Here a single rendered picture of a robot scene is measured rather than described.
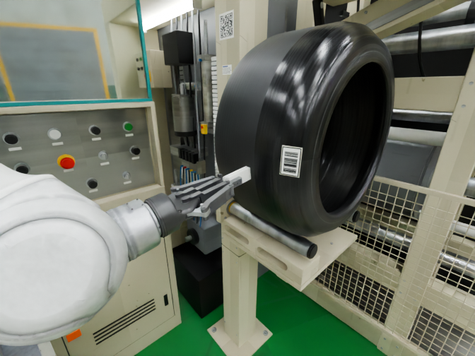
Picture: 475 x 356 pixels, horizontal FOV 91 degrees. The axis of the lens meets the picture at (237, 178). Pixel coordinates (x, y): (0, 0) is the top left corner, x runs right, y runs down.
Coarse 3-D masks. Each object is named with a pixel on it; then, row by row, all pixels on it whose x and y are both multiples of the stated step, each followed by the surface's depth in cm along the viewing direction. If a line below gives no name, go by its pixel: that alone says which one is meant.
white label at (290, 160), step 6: (282, 150) 46; (288, 150) 45; (294, 150) 45; (300, 150) 44; (282, 156) 46; (288, 156) 46; (294, 156) 45; (300, 156) 45; (282, 162) 47; (288, 162) 46; (294, 162) 46; (300, 162) 45; (282, 168) 47; (288, 168) 46; (294, 168) 46; (288, 174) 47; (294, 174) 46
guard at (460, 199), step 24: (432, 192) 78; (408, 216) 86; (432, 216) 81; (360, 240) 102; (384, 240) 95; (432, 240) 83; (360, 264) 105; (432, 264) 84; (408, 288) 92; (456, 288) 80; (360, 312) 111; (432, 312) 88
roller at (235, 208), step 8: (232, 208) 85; (240, 208) 83; (240, 216) 82; (248, 216) 79; (256, 216) 78; (256, 224) 76; (264, 224) 74; (272, 224) 73; (264, 232) 75; (272, 232) 72; (280, 232) 70; (288, 232) 69; (280, 240) 70; (288, 240) 67; (296, 240) 66; (304, 240) 65; (296, 248) 65; (304, 248) 64; (312, 248) 63; (312, 256) 64
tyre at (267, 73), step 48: (288, 48) 50; (336, 48) 46; (384, 48) 57; (240, 96) 54; (288, 96) 45; (336, 96) 47; (384, 96) 68; (240, 144) 54; (288, 144) 46; (336, 144) 93; (384, 144) 75; (240, 192) 62; (288, 192) 50; (336, 192) 87
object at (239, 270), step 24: (216, 0) 76; (240, 0) 69; (264, 0) 75; (216, 24) 79; (240, 24) 72; (264, 24) 78; (216, 48) 82; (240, 48) 74; (240, 264) 106; (240, 288) 111; (240, 312) 117; (240, 336) 123
